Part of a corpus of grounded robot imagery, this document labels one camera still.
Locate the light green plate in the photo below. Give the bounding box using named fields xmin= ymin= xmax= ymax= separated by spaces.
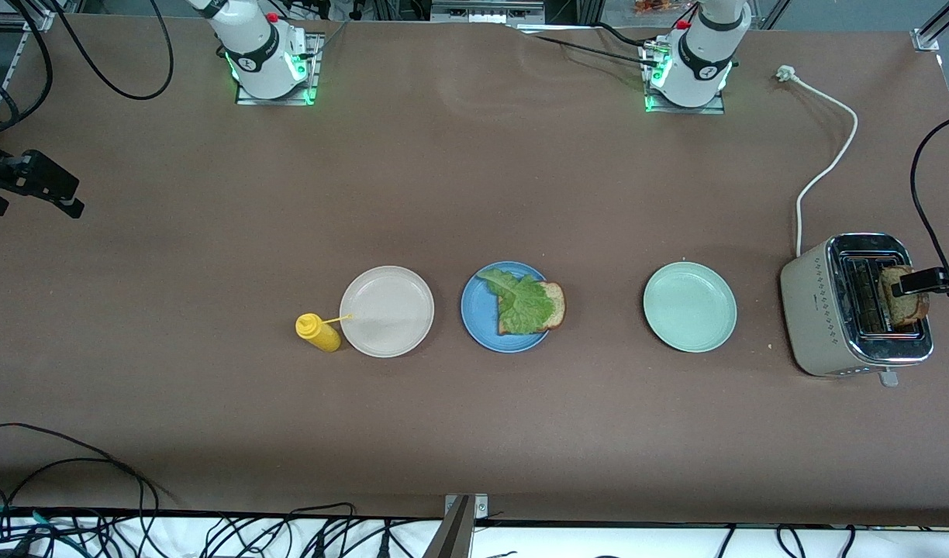
xmin=643 ymin=261 xmax=738 ymax=353

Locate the beige chrome two-slot toaster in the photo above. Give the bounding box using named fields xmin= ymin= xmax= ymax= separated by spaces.
xmin=780 ymin=232 xmax=934 ymax=387

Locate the yellow squeeze bottle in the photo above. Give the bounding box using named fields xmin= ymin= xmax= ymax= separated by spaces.
xmin=295 ymin=312 xmax=354 ymax=353

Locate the brown bread slice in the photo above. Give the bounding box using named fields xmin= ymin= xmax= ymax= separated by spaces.
xmin=878 ymin=265 xmax=930 ymax=329
xmin=496 ymin=281 xmax=567 ymax=336

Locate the beige plate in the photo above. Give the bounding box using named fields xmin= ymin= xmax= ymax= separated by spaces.
xmin=339 ymin=265 xmax=436 ymax=359

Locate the blue plate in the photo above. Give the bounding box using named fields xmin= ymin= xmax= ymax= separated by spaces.
xmin=460 ymin=261 xmax=554 ymax=353

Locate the aluminium frame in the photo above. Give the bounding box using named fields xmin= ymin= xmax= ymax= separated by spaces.
xmin=430 ymin=0 xmax=547 ymax=24

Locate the green lettuce leaf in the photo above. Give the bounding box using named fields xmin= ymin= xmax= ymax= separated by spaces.
xmin=477 ymin=267 xmax=557 ymax=336

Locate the aluminium extrusion bar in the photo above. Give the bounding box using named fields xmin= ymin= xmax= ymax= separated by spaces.
xmin=0 ymin=0 xmax=60 ymax=32

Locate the aluminium extrusion camera post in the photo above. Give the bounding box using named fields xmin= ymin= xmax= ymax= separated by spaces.
xmin=422 ymin=493 xmax=489 ymax=558

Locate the aluminium corner bracket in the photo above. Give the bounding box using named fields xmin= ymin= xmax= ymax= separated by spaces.
xmin=911 ymin=0 xmax=949 ymax=53

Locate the white toaster power cable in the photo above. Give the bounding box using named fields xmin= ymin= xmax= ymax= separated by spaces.
xmin=776 ymin=65 xmax=859 ymax=259

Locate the teal cable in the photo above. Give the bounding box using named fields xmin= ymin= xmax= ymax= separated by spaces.
xmin=0 ymin=505 xmax=84 ymax=547

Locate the black cable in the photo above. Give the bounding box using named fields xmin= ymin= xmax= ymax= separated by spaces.
xmin=0 ymin=0 xmax=54 ymax=134
xmin=533 ymin=22 xmax=661 ymax=69
xmin=910 ymin=112 xmax=949 ymax=272
xmin=0 ymin=422 xmax=161 ymax=543
xmin=52 ymin=0 xmax=174 ymax=102
xmin=0 ymin=457 xmax=148 ymax=536

